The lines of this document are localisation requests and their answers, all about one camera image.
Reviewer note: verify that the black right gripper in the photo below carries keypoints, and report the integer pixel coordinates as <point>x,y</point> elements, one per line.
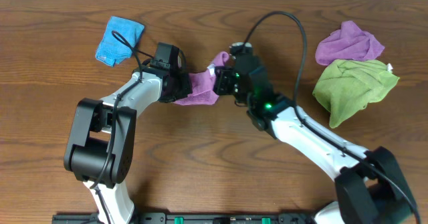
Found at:
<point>222,74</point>

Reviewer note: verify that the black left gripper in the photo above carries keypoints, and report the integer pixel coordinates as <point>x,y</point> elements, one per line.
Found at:
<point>186,90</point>

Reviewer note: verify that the pink purple cloth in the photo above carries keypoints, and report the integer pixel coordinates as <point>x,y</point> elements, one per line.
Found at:
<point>203,83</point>

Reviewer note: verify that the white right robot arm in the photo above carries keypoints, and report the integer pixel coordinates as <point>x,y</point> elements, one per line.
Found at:
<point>370,186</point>

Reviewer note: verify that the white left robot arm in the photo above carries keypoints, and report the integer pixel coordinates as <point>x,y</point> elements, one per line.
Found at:
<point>101,143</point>

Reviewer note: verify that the folded blue cloth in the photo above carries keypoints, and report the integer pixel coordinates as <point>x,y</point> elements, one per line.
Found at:
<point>111,51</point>

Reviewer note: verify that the crumpled green cloth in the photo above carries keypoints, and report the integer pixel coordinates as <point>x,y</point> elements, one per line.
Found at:
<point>348,86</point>

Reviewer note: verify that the crumpled purple cloth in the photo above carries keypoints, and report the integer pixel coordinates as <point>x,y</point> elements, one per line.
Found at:
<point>349,42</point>

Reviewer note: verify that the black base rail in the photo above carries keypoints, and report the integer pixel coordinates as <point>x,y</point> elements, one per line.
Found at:
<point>168,218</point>

